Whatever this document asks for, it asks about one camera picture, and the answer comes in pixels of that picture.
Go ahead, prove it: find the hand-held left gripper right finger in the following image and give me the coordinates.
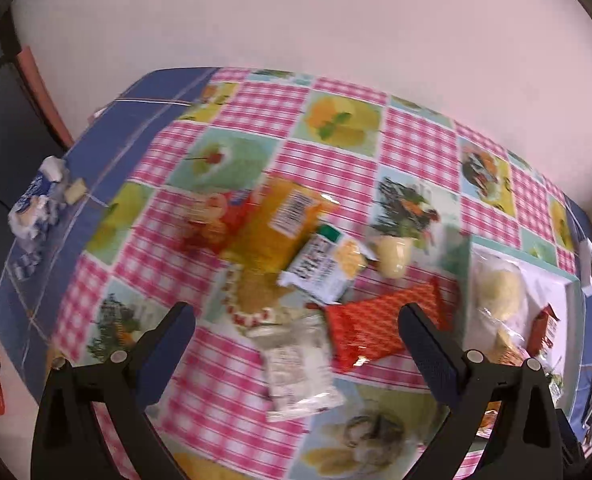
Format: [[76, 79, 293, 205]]
[[397, 302, 566, 480]]

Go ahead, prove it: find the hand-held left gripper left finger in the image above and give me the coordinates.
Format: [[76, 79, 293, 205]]
[[30, 301, 197, 480]]

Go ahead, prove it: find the red patterned snack packet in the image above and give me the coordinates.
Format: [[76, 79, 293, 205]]
[[322, 277, 454, 374]]

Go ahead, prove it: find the pale yellow bun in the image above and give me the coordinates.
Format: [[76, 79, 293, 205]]
[[471, 254, 529, 323]]

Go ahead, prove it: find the brown red snack packet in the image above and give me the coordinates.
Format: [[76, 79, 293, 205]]
[[526, 304, 563, 361]]

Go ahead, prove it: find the clear white snack packet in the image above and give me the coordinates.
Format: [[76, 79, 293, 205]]
[[252, 308, 347, 423]]

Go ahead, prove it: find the green corn snack packet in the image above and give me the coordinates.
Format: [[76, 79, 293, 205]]
[[278, 225, 369, 307]]

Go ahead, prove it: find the teal cardboard box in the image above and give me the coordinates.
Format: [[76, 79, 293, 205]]
[[441, 237, 592, 443]]

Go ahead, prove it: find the orange snack packet with barcode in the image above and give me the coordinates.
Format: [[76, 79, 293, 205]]
[[223, 176, 341, 311]]

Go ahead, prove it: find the pale wrapped small cake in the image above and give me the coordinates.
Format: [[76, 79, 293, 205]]
[[370, 236, 417, 279]]

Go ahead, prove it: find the red yellow snack packet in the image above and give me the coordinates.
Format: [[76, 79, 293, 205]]
[[178, 189, 254, 256]]

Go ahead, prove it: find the small pale yellow block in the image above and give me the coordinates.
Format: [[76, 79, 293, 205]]
[[64, 178, 87, 206]]

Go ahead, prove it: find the blue white snack packet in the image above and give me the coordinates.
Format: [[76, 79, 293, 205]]
[[7, 156, 71, 241]]

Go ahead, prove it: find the checkered fruit print tablecloth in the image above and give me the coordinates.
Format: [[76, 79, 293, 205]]
[[0, 66, 592, 480]]

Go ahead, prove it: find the dark cabinet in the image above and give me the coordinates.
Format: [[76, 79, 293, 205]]
[[0, 7, 74, 221]]

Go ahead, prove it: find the brown wooden furniture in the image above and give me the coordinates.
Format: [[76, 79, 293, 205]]
[[13, 45, 75, 150]]

